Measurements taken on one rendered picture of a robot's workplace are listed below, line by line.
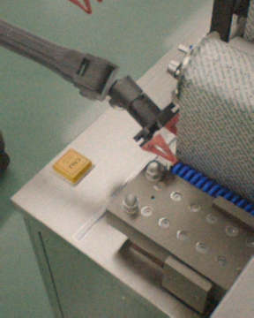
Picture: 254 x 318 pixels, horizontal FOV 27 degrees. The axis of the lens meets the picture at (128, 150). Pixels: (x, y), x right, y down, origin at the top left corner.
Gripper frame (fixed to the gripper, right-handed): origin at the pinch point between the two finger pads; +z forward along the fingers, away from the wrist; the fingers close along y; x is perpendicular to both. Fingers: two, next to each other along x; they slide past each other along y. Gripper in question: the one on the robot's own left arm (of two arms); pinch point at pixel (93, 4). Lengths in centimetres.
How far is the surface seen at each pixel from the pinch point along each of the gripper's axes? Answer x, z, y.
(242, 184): -52, 27, -39
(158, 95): -14.8, 25.3, -10.0
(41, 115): 100, 64, 31
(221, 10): -38.5, 7.4, -2.0
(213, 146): -48, 17, -38
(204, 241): -48, 29, -53
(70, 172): -10, 20, -45
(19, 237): 74, 78, -30
